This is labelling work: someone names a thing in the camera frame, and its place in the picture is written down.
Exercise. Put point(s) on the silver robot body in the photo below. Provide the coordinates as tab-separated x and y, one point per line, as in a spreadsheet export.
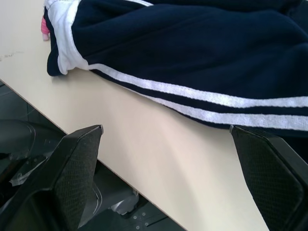
24	149

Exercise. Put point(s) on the pink cloth item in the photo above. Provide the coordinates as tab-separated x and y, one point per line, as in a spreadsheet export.
45	29

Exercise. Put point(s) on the navy white-striped zip jacket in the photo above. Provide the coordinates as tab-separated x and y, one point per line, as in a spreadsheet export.
187	55

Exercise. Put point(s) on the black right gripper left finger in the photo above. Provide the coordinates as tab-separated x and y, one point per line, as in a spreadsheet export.
69	173

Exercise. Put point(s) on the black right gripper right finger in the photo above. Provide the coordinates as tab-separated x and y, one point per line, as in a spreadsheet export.
269	173

